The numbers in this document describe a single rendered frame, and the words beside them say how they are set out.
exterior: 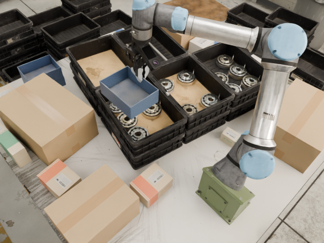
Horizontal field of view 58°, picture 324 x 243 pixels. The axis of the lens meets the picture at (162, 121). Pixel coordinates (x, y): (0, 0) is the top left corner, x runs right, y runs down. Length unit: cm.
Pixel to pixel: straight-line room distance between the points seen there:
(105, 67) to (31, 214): 113
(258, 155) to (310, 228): 137
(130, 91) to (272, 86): 58
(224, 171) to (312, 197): 134
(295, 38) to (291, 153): 70
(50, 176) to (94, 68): 70
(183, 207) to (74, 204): 48
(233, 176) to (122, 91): 58
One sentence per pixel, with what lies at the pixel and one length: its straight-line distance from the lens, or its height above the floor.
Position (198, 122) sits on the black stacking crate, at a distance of 147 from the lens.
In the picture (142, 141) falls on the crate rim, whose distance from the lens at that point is 127.
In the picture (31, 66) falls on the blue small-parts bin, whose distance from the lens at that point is 192.
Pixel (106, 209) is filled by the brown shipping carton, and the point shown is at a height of 86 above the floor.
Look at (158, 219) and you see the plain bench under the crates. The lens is 135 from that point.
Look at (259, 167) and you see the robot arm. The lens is 107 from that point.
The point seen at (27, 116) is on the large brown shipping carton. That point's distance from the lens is 150.
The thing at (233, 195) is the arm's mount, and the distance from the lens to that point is 120.
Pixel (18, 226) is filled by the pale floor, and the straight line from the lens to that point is 225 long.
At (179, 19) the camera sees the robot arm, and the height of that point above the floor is 143.
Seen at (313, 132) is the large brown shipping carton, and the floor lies 90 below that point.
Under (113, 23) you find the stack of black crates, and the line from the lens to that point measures 302.
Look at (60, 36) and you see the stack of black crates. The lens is 272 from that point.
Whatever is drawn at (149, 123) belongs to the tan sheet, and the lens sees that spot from 146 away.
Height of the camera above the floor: 195
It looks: 50 degrees down
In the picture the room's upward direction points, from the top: 4 degrees clockwise
